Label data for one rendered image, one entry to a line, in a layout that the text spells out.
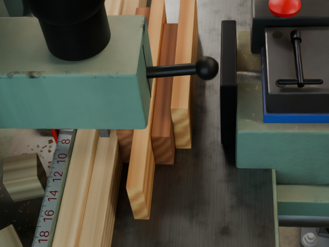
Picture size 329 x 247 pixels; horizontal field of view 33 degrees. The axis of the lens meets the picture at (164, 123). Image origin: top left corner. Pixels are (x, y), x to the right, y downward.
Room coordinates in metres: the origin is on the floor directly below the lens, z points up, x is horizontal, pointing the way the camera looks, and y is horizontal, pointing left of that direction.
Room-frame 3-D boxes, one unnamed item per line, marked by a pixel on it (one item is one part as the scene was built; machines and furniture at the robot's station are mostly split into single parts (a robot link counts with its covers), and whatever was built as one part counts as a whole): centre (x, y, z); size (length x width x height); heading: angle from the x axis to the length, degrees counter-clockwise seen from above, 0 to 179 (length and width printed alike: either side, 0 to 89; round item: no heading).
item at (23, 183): (0.39, 0.17, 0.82); 0.04 x 0.04 x 0.04; 3
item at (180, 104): (0.43, -0.03, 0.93); 0.18 x 0.02 x 0.07; 169
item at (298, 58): (0.35, -0.13, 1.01); 0.07 x 0.04 x 0.01; 169
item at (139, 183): (0.39, 0.01, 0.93); 0.26 x 0.01 x 0.06; 169
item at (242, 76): (0.38, -0.10, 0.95); 0.09 x 0.07 x 0.09; 169
